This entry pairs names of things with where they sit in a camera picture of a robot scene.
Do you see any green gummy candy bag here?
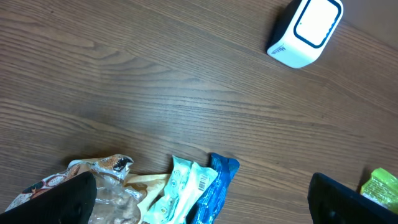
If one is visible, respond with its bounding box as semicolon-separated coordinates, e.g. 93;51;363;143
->
360;168;398;214

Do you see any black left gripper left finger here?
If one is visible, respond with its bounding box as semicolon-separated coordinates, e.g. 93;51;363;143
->
1;172;97;224

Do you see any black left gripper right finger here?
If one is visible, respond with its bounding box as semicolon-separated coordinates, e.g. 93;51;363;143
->
307;172;397;224

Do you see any teal snack packet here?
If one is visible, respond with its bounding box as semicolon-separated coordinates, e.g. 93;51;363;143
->
144;156;218;224

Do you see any blue cookie packet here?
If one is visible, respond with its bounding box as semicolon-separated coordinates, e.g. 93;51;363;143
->
186;152;240;224

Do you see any beige cookie pouch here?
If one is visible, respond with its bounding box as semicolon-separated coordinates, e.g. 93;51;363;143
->
6;154;170;224

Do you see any white barcode scanner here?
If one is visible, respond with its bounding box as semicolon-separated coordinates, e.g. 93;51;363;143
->
266;0;343;68

